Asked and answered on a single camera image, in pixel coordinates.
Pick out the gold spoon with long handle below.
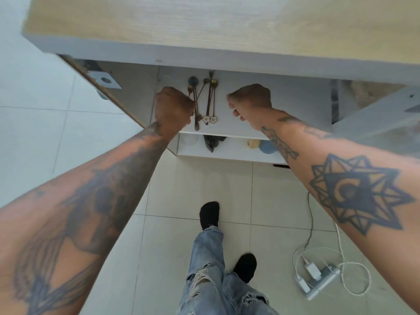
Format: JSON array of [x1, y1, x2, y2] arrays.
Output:
[[186, 85, 197, 110]]

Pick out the person's left forearm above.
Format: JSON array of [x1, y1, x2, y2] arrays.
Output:
[[0, 122, 179, 315]]

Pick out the white drawer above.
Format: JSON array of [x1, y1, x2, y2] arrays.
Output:
[[149, 65, 334, 141]]

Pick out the black crumpled bag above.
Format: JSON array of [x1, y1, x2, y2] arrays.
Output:
[[203, 135, 227, 153]]

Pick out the person's right forearm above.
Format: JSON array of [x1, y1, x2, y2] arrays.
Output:
[[244, 108, 420, 315]]

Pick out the gold spoon with flower end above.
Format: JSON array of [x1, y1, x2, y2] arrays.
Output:
[[202, 77, 211, 125], [210, 78, 219, 125]]

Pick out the person's black sock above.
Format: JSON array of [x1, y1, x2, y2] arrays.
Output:
[[233, 253, 258, 284], [199, 201, 221, 231]]

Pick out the grey power strip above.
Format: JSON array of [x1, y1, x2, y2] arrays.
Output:
[[294, 264, 342, 301]]

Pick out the white cabinet shelf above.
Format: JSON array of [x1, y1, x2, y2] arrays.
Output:
[[177, 133, 289, 165]]

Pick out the white power strip with chargers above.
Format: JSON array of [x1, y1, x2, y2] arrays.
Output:
[[292, 223, 372, 298]]

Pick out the person's ripped blue jeans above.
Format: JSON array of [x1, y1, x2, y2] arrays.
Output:
[[177, 226, 280, 315]]

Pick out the blue round dish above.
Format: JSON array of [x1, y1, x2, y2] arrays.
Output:
[[259, 140, 278, 155]]

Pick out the wood-edged cabinet door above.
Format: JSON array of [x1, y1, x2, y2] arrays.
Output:
[[58, 54, 147, 129]]

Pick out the grey cable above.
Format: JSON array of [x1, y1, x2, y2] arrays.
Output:
[[303, 192, 315, 253]]

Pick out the wooden table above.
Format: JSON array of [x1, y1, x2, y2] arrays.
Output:
[[21, 0, 420, 86]]

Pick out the person's left hand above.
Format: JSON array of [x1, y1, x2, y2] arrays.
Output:
[[154, 87, 196, 135]]

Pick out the white charger plug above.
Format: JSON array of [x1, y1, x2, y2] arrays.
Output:
[[303, 262, 322, 281]]

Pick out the person's right hand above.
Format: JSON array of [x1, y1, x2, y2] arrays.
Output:
[[226, 83, 273, 122]]

